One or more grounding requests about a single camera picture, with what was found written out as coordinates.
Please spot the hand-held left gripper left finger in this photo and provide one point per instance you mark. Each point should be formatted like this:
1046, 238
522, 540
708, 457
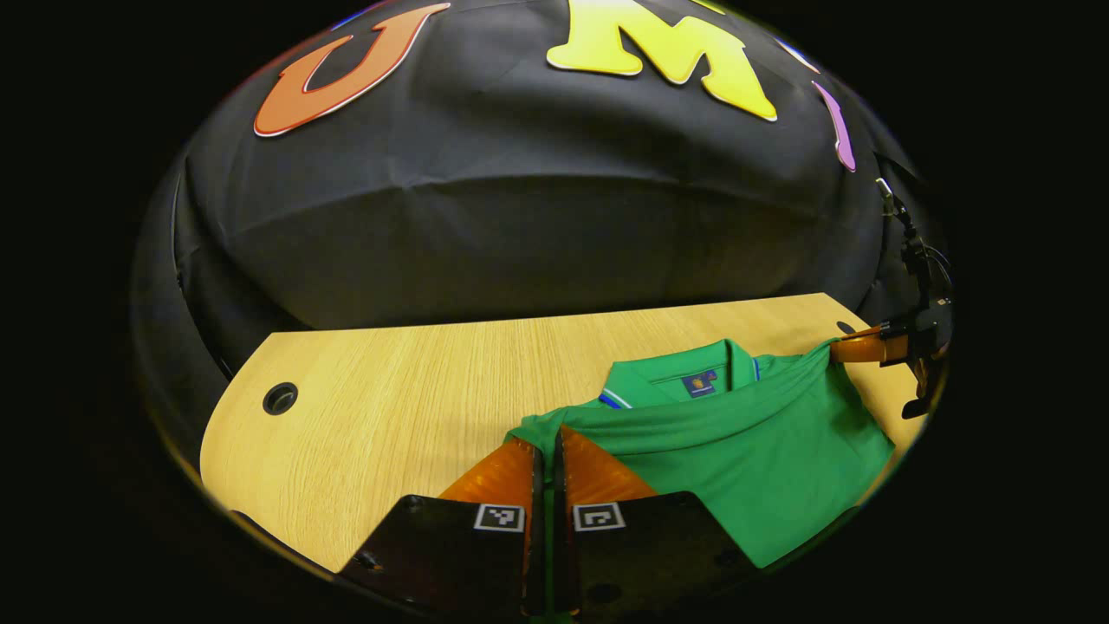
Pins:
450, 546

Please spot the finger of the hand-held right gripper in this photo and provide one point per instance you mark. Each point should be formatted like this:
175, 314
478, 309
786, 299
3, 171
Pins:
858, 348

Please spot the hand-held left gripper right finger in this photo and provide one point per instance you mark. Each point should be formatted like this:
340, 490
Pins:
645, 546

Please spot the green T-shirt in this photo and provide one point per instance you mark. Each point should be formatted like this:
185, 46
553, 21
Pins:
754, 459

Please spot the black backdrop cloth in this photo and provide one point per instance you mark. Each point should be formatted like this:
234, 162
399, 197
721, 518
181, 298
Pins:
520, 225

